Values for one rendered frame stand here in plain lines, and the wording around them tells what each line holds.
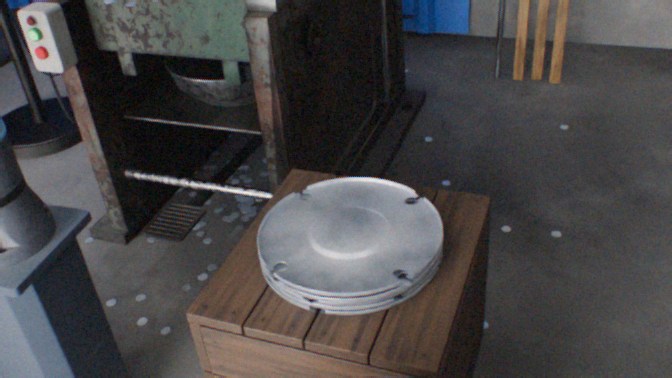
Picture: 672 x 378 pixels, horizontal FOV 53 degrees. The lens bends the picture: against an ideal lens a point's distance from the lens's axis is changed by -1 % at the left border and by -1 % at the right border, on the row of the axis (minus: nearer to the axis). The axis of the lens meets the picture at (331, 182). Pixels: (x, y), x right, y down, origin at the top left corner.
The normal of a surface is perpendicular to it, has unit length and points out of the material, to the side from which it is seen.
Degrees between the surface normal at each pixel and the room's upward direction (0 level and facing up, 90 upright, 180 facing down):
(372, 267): 0
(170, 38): 90
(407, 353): 0
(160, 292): 0
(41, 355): 90
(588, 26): 90
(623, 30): 90
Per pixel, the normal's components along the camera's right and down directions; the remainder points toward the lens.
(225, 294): -0.08, -0.82
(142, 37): -0.36, 0.55
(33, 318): 0.46, 0.47
